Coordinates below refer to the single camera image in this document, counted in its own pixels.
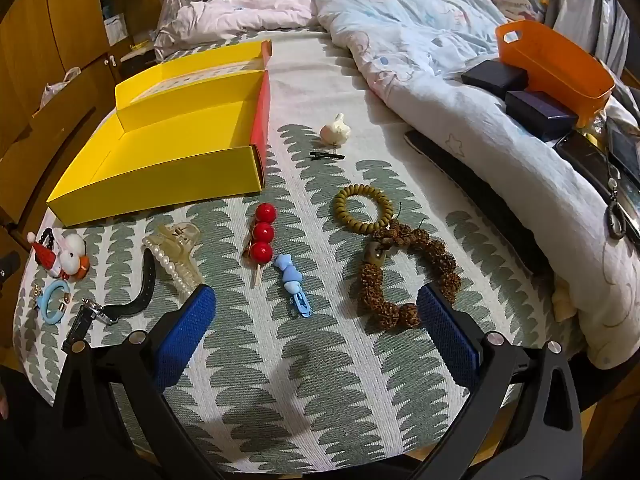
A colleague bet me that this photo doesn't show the black hair clip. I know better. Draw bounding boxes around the black hair clip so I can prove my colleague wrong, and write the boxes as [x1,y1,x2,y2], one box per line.
[61,249,157,353]

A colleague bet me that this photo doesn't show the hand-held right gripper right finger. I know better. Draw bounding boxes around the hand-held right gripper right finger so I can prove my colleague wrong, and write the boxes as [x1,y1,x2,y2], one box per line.
[400,284,586,480]

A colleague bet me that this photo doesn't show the white bunny plush hair clip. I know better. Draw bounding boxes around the white bunny plush hair clip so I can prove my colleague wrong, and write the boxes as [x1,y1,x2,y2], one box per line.
[52,232,91,282]

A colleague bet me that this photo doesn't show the santa hat hair clip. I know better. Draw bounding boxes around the santa hat hair clip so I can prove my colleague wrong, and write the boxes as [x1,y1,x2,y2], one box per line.
[27,232,58,278]

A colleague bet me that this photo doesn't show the red bead hair clip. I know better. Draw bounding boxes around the red bead hair clip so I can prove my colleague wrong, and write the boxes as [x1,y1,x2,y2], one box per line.
[242,202,278,288]

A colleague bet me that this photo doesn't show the grey hanging cloth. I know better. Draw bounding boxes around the grey hanging cloth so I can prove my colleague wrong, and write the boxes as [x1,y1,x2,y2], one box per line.
[545,0,631,76]

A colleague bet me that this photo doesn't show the pearl hair claw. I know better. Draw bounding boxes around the pearl hair claw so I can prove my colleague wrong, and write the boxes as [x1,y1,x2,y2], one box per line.
[142,220,206,297]

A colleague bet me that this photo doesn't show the black smartphone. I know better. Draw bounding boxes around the black smartphone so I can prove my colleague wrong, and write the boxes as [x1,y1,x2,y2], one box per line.
[555,130,640,241]

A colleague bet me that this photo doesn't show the brown seed bead bracelet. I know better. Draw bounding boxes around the brown seed bead bracelet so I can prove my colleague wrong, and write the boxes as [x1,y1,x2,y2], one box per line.
[357,217,463,331]

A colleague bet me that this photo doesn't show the white plastic bag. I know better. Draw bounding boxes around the white plastic bag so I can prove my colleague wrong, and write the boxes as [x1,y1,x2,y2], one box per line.
[40,67,83,108]

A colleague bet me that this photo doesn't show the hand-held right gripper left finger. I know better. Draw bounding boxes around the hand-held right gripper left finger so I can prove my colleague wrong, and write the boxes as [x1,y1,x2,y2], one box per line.
[30,284,236,480]

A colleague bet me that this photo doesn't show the black tablet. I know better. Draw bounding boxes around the black tablet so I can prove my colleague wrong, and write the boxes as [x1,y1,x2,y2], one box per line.
[605,117,640,186]

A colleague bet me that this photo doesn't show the orange plastic basket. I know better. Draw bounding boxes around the orange plastic basket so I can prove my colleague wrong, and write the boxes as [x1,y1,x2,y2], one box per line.
[495,21,616,113]

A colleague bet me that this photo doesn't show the light blue printed quilt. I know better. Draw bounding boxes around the light blue printed quilt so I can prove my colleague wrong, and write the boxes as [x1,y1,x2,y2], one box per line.
[305,0,640,368]

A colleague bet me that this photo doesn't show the light blue bracelet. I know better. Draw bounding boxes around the light blue bracelet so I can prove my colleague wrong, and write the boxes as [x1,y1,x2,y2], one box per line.
[37,280,73,326]

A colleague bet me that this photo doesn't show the yellow cardboard box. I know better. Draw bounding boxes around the yellow cardboard box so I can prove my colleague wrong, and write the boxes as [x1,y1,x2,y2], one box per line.
[46,40,275,227]

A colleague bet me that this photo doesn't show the blue heart hair clip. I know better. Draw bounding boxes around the blue heart hair clip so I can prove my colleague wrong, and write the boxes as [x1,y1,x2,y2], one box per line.
[272,254,313,320]

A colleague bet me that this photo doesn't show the pink white quilt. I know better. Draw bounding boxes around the pink white quilt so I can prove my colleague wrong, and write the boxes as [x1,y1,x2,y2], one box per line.
[152,0,326,61]

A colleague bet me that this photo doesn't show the dark blue gift box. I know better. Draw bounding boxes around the dark blue gift box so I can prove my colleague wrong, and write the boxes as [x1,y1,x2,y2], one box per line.
[504,90,581,143]
[460,60,530,96]

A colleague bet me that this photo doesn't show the lanyard with metal ring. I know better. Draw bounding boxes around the lanyard with metal ring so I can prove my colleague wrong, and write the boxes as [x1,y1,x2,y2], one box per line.
[602,150,628,241]

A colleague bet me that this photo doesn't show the cream tulip hair clip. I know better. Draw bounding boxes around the cream tulip hair clip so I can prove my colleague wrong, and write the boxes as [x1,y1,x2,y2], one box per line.
[309,112,351,162]

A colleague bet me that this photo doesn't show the wooden wardrobe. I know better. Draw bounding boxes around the wooden wardrobe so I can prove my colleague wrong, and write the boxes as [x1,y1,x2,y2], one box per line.
[0,0,173,221]

